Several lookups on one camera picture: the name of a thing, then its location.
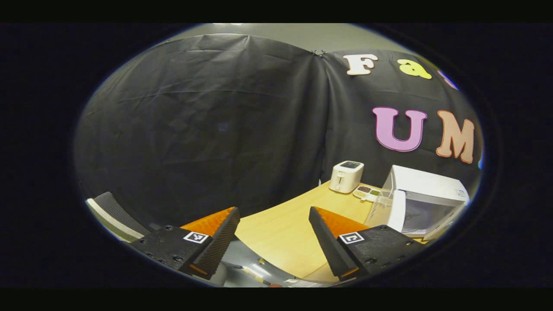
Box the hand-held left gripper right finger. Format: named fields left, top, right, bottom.
left=308, top=206, right=426, bottom=281

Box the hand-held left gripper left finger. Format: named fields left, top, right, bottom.
left=130, top=206, right=241, bottom=280

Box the white microwave oven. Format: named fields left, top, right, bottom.
left=365, top=165, right=470, bottom=241

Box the white divided snack tray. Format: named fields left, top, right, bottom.
left=353, top=185, right=383, bottom=203

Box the white toaster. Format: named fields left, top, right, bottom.
left=329, top=161, right=365, bottom=194

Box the black mesh office chair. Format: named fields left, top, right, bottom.
left=86, top=192, right=153, bottom=243

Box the black backdrop cloth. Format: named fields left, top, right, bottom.
left=73, top=34, right=483, bottom=229

